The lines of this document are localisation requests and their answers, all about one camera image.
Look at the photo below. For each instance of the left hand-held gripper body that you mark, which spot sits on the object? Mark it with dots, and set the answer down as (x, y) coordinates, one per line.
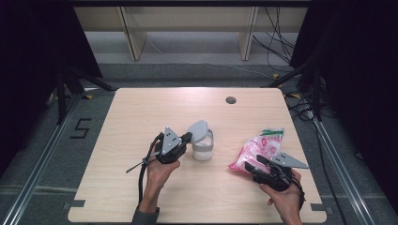
(170, 146)

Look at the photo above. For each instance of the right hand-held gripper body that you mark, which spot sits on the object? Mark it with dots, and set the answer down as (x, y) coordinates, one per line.
(275, 179)

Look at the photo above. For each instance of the pink and white plastic bag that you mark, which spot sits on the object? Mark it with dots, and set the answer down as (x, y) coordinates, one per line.
(259, 145)

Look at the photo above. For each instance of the clear jar with white lid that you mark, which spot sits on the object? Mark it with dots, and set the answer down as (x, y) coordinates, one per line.
(202, 150)

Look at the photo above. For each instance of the person's right hand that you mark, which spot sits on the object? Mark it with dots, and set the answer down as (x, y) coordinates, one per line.
(287, 201)

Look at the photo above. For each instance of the person's left hand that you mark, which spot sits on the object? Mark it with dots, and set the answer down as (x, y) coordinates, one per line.
(158, 178)

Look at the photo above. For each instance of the black metal stand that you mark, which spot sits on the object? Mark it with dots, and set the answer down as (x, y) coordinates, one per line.
(61, 100)
(316, 93)

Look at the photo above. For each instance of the light wooden shelf unit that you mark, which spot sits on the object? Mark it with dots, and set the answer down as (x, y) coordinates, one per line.
(187, 18)

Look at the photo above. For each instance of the black curtain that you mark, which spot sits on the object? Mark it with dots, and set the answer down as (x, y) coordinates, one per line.
(31, 62)
(359, 78)

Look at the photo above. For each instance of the grey table bracket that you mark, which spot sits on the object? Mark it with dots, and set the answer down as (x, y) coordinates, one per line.
(322, 207)
(74, 204)

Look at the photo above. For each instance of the aluminium floor rail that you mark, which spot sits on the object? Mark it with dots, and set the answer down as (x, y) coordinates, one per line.
(338, 162)
(37, 175)

